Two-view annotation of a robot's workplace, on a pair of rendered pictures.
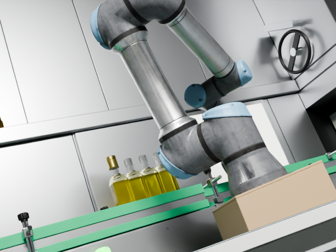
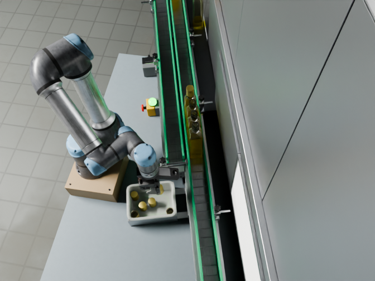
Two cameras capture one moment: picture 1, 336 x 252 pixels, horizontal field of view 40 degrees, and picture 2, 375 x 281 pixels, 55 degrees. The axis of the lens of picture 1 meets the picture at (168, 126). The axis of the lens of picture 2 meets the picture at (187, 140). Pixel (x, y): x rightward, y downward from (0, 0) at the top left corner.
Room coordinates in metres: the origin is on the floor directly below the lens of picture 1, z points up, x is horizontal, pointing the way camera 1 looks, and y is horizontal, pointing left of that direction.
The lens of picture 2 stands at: (1.91, -0.64, 2.42)
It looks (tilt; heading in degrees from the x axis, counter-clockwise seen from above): 61 degrees down; 116
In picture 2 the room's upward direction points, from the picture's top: 3 degrees counter-clockwise
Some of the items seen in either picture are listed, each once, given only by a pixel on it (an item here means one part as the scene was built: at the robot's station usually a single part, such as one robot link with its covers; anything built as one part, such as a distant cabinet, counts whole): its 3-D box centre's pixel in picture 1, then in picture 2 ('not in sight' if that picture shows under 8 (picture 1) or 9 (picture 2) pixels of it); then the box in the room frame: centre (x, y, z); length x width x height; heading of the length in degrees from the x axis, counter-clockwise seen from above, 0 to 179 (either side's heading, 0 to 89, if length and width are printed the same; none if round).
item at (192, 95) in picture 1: (204, 94); (126, 143); (1.41, -0.15, 1.22); 0.11 x 0.11 x 0.08; 64
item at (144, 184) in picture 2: not in sight; (149, 176); (1.50, -0.18, 1.06); 0.09 x 0.08 x 0.12; 30
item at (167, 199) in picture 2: not in sight; (152, 203); (1.49, -0.21, 0.80); 0.22 x 0.17 x 0.09; 29
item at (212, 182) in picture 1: (209, 186); (169, 165); (1.53, -0.06, 0.95); 0.17 x 0.03 x 0.12; 29
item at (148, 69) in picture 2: not in sight; (149, 66); (1.12, 0.53, 0.79); 0.08 x 0.08 x 0.08; 29
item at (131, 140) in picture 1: (192, 152); (236, 168); (1.82, -0.05, 1.15); 0.90 x 0.03 x 0.34; 119
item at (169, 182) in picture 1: (170, 193); (195, 142); (1.60, 0.07, 0.99); 0.06 x 0.06 x 0.21; 29
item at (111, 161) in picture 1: (112, 162); (190, 91); (1.51, 0.22, 1.14); 0.04 x 0.04 x 0.04
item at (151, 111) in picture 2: not in sight; (153, 107); (1.26, 0.28, 0.79); 0.07 x 0.07 x 0.07; 29
